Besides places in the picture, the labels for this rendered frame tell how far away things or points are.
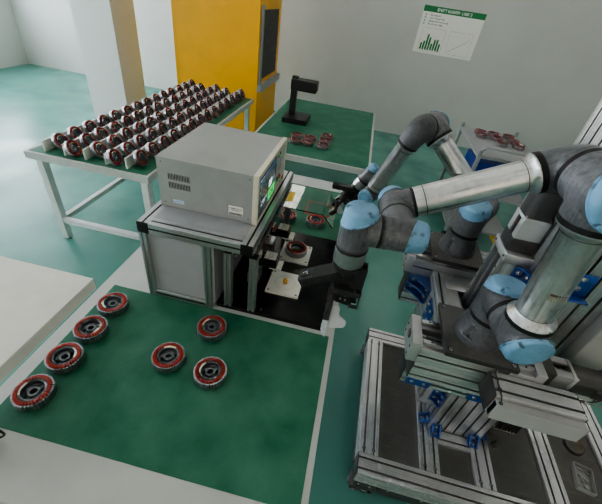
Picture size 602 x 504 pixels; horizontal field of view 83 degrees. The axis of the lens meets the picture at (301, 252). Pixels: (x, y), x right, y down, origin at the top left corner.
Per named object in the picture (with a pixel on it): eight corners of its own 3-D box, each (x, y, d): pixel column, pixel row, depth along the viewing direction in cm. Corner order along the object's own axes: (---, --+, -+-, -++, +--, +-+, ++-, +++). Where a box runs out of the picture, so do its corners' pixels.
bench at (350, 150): (361, 169, 473) (375, 112, 428) (350, 244, 326) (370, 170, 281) (284, 153, 482) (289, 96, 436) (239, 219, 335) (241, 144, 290)
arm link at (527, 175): (590, 123, 76) (371, 181, 89) (623, 140, 68) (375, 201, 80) (583, 170, 83) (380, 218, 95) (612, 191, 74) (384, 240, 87)
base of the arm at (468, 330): (494, 322, 118) (509, 302, 112) (506, 358, 106) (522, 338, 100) (450, 311, 119) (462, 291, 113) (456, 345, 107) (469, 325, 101)
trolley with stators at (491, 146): (478, 207, 424) (521, 125, 363) (500, 255, 344) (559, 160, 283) (430, 197, 429) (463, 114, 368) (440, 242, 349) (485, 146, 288)
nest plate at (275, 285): (303, 278, 164) (304, 276, 163) (297, 299, 152) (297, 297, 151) (273, 271, 165) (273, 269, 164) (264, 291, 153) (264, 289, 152)
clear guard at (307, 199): (337, 203, 177) (340, 193, 173) (332, 228, 158) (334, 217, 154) (276, 190, 179) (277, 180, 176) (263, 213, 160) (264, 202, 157)
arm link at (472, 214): (446, 228, 145) (459, 200, 137) (458, 218, 153) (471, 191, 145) (474, 242, 139) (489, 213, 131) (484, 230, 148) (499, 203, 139)
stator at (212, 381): (232, 367, 123) (232, 361, 121) (217, 395, 115) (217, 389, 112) (203, 357, 125) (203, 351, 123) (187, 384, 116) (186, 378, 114)
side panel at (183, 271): (214, 303, 147) (212, 243, 127) (212, 308, 144) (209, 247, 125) (153, 288, 149) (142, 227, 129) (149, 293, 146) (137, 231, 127)
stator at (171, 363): (182, 374, 119) (181, 368, 116) (148, 374, 117) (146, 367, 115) (188, 347, 127) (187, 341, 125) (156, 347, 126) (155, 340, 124)
